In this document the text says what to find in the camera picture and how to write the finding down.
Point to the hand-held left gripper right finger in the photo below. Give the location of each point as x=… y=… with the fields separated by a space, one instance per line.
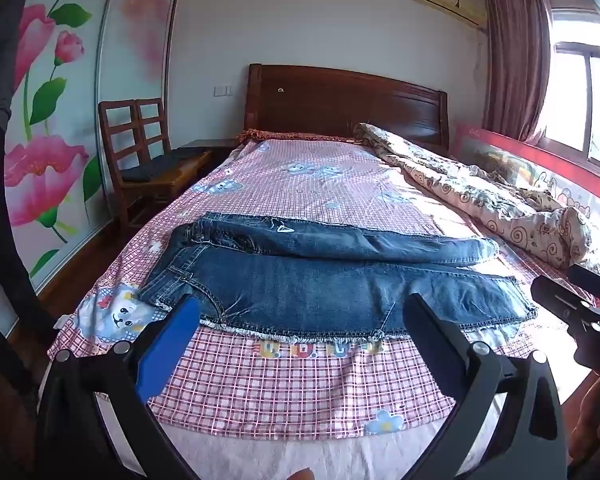
x=430 y=340

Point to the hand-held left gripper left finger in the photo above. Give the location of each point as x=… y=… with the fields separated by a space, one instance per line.
x=172 y=332

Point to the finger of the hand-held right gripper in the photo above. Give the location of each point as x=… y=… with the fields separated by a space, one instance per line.
x=560 y=297
x=592 y=279

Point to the blue denim pants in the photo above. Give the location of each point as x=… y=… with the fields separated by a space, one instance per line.
x=305 y=285

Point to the person's left hand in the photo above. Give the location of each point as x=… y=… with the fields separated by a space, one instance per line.
x=300 y=475

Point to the beige swirl-print quilt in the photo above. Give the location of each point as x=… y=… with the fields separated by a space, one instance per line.
x=480 y=195

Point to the dark blue seat cushion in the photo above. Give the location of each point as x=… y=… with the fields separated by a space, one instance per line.
x=155 y=166

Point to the dark-framed window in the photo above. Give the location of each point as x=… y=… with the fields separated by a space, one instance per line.
x=595 y=90

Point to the dark wooden nightstand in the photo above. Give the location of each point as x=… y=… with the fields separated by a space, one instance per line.
x=207 y=144

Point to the pink checked bed sheet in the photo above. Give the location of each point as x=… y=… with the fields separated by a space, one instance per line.
x=305 y=180

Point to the wooden chair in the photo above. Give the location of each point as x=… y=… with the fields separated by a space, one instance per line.
x=155 y=125
x=117 y=130

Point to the orange fringed cloth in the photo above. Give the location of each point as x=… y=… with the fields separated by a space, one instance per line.
x=290 y=135

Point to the mauve curtain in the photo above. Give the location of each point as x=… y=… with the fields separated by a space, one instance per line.
x=517 y=60

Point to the flower-print wardrobe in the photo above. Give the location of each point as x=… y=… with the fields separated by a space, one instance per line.
x=80 y=110

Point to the dark wooden headboard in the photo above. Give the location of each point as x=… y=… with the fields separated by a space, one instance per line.
x=330 y=105

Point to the white wall switch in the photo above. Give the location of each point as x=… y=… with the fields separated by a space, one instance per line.
x=223 y=91

